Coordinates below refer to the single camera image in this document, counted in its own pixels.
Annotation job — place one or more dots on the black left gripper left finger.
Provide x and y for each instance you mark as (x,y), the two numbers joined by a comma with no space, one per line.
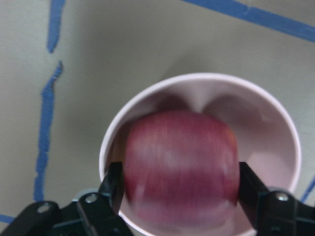
(99,211)

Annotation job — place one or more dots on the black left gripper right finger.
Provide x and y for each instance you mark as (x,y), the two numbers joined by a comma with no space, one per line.
(270,212)

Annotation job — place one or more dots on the pink bowl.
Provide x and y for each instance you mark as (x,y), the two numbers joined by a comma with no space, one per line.
(266,138)

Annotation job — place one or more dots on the red apple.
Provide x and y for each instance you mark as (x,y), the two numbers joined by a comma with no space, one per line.
(181,169)

